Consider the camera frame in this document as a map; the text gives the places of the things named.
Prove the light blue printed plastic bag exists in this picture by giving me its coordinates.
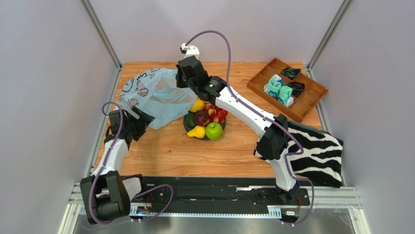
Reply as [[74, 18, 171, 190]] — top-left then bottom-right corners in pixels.
[[117, 68, 197, 130]]

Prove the dark red apple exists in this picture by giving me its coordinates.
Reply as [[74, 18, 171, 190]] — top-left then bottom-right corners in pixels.
[[194, 111, 211, 127]]

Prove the green apple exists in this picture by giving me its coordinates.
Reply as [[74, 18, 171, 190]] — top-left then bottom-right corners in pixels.
[[205, 122, 223, 140]]

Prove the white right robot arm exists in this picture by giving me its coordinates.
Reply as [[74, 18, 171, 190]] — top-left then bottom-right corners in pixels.
[[176, 56, 299, 199]]

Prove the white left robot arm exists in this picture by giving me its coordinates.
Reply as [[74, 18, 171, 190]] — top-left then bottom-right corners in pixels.
[[80, 107, 155, 225]]

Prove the yellow lemon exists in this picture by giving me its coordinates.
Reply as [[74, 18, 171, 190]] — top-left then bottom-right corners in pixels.
[[189, 99, 205, 113]]

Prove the dark green avocado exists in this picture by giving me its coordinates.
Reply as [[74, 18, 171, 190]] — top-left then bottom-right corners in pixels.
[[184, 112, 196, 129]]

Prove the red strawberry bunch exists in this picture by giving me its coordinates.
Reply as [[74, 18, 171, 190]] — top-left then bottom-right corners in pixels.
[[204, 103, 228, 124]]

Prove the black fruit plate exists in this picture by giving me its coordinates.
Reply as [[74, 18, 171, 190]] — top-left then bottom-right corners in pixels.
[[184, 113, 226, 140]]

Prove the teal white sock left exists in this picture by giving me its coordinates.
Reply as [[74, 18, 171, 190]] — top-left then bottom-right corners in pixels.
[[263, 75, 284, 98]]

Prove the teal white sock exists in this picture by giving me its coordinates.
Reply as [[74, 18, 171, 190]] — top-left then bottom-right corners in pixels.
[[263, 75, 284, 98], [277, 86, 294, 107]]

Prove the teal white sock right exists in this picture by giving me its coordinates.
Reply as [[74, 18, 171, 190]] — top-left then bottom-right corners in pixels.
[[277, 86, 294, 107]]

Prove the dark patterned rolled sock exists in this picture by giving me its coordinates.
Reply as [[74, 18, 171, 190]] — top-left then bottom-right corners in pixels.
[[281, 66, 302, 80]]

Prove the brown wooden divider tray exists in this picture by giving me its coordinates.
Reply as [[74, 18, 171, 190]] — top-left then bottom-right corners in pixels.
[[247, 58, 328, 122]]

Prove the black rolled sock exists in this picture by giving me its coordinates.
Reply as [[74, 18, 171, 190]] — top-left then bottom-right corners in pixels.
[[287, 82, 306, 98]]

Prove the zebra striped cloth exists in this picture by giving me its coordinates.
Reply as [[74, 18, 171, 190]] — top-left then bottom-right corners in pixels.
[[254, 119, 344, 189]]

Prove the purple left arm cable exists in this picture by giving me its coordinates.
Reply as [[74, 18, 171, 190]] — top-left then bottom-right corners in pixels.
[[88, 101, 174, 225]]

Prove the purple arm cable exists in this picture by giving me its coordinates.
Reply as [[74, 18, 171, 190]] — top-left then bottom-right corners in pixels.
[[88, 101, 174, 225], [185, 30, 315, 226]]

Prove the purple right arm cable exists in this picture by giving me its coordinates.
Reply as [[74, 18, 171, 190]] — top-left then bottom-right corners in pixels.
[[185, 30, 315, 226]]

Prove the left corner aluminium post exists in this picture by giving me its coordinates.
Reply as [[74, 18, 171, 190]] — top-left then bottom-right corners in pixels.
[[80, 0, 123, 70]]

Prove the corner aluminium post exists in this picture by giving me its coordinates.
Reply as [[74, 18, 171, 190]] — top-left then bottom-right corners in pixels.
[[307, 0, 354, 70], [80, 0, 123, 70]]

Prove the right corner aluminium post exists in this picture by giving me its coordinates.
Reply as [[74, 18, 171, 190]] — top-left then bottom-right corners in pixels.
[[307, 0, 354, 70]]

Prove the aluminium frame rail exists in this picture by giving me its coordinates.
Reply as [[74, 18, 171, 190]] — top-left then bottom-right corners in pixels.
[[58, 176, 370, 234]]

